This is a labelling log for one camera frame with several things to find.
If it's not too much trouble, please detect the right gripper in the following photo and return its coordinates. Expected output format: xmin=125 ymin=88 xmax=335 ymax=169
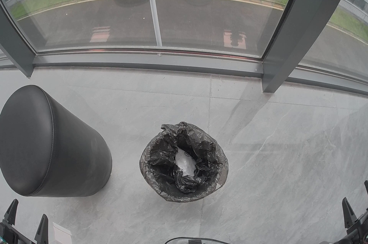
xmin=342 ymin=180 xmax=368 ymax=244

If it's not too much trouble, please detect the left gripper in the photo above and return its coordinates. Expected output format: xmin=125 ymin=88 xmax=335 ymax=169
xmin=0 ymin=199 xmax=49 ymax=244

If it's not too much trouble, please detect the black plastic bag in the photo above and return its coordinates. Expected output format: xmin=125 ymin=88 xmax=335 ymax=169
xmin=139 ymin=121 xmax=229 ymax=203

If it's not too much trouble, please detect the black plastic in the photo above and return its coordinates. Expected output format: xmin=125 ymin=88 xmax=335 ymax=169
xmin=172 ymin=169 xmax=203 ymax=195

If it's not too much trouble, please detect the clear printed wrapper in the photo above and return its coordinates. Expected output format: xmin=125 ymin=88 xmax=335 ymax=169
xmin=175 ymin=147 xmax=199 ymax=178

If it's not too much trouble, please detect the dark grey round chair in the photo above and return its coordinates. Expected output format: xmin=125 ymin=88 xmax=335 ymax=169
xmin=0 ymin=85 xmax=113 ymax=198

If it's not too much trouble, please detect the window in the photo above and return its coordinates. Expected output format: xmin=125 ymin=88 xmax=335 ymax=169
xmin=0 ymin=0 xmax=368 ymax=94

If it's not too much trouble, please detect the black cable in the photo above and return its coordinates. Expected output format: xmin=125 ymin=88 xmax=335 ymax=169
xmin=165 ymin=237 xmax=232 ymax=244

